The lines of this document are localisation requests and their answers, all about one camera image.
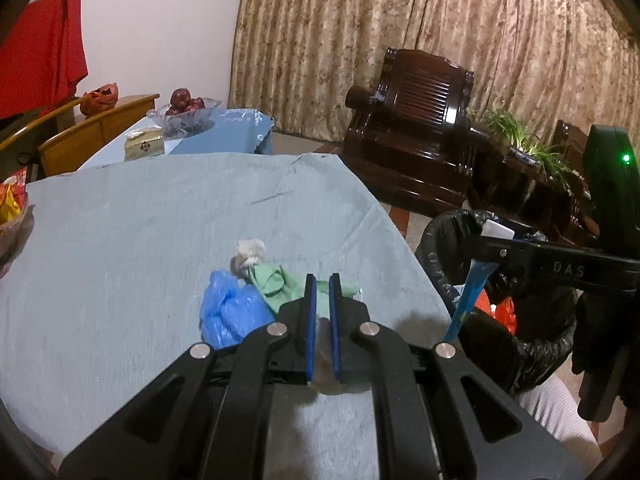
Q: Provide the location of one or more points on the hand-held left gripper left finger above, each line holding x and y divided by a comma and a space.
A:
311, 332

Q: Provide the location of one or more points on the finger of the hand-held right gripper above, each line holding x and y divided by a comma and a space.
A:
550, 265

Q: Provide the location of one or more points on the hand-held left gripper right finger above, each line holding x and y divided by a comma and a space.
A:
335, 332

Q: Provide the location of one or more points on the green rubber glove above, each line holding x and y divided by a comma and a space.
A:
270, 282

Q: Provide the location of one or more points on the orange foam fruit net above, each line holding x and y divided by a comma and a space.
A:
505, 312

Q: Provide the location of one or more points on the blue plastic bag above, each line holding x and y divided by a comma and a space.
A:
227, 310

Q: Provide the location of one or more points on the trash bin with black bag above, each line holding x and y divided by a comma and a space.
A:
530, 355

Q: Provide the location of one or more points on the grey tissue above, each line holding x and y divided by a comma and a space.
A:
250, 255

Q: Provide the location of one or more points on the dark wooden armchair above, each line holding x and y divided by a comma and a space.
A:
570, 145
410, 135

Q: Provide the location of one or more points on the dark wooden side table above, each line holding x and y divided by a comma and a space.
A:
510, 185

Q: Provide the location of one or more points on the green potted plant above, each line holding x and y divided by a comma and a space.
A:
535, 150

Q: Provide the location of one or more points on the person's leg in white pants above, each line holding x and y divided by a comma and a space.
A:
555, 420

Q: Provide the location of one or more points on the light blue tablecloth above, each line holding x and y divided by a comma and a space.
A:
220, 132

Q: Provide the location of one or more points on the glass fruit bowl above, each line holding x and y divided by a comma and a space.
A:
185, 120

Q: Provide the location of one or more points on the yellow tissue pack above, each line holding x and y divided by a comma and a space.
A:
144, 145

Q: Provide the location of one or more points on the small red apple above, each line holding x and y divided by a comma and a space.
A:
197, 103

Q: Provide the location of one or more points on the large dark red apple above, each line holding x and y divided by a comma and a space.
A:
180, 97

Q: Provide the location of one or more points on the beige patterned curtain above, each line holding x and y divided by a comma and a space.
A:
400, 5

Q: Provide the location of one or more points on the glass snack bowl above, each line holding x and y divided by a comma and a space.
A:
12, 240

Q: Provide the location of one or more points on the orange plastic bag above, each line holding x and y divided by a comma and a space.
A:
100, 100

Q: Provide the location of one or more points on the yellow snack packet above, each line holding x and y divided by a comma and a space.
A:
9, 205

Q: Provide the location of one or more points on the small red snack packet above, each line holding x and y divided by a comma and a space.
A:
17, 182

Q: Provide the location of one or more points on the red cloth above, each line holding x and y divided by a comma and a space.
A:
40, 55

